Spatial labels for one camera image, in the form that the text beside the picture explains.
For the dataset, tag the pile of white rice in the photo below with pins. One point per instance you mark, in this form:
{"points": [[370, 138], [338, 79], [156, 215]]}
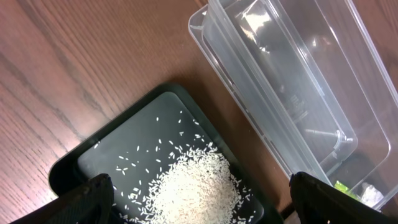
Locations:
{"points": [[198, 188]]}

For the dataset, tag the crumpled white tissue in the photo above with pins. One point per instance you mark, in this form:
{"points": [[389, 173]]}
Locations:
{"points": [[370, 195]]}

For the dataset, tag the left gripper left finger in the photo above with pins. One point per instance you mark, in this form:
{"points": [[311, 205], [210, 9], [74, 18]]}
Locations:
{"points": [[90, 202]]}

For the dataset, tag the black waste tray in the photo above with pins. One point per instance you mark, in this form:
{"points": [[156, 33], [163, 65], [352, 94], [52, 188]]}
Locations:
{"points": [[143, 142]]}

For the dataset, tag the clear plastic bin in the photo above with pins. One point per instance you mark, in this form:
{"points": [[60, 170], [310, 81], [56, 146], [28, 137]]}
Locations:
{"points": [[309, 79]]}

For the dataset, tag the green yellow snack wrapper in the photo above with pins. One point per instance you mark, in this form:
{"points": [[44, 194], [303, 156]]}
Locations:
{"points": [[344, 189]]}

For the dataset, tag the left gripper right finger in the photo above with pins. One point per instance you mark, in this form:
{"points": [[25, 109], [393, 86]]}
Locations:
{"points": [[317, 202]]}

